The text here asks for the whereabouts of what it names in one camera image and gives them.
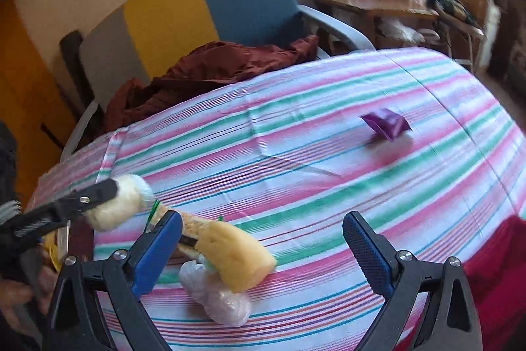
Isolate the maroon cloth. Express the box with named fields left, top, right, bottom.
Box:
left=103, top=34, right=320, bottom=134

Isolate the long yellow bread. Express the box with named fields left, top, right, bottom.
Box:
left=164, top=207, right=278, bottom=293

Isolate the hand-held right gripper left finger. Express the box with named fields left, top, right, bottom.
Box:
left=43, top=210, right=183, bottom=351

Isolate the cream bread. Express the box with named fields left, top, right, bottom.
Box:
left=84, top=174, right=156, bottom=232

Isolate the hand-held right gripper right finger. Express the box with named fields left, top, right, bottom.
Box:
left=342, top=211, right=483, bottom=351

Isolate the person's left hand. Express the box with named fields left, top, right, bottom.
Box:
left=0, top=264, right=56, bottom=331

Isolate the wooden desk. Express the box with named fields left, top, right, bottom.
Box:
left=310, top=0, right=440, bottom=47

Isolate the pink green striped tablecloth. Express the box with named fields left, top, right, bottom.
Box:
left=31, top=47, right=526, bottom=351

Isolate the crumpled white plastic bag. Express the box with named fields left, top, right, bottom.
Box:
left=376, top=18, right=426, bottom=43

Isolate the red cloth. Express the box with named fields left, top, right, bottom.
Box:
left=411, top=216, right=526, bottom=351

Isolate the golden box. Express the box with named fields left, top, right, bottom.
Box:
left=41, top=219, right=95, bottom=269

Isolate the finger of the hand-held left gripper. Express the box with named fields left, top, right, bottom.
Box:
left=8, top=177, right=120, bottom=242

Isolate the orange wooden wardrobe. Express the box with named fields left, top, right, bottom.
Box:
left=0, top=0, right=79, bottom=208

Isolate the dark wooden post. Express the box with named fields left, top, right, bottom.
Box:
left=60, top=29, right=97, bottom=117

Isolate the cluttered side table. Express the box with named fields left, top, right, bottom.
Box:
left=427, top=0, right=502, bottom=72

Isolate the purple snack packet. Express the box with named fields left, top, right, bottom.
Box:
left=359, top=108, right=413, bottom=140

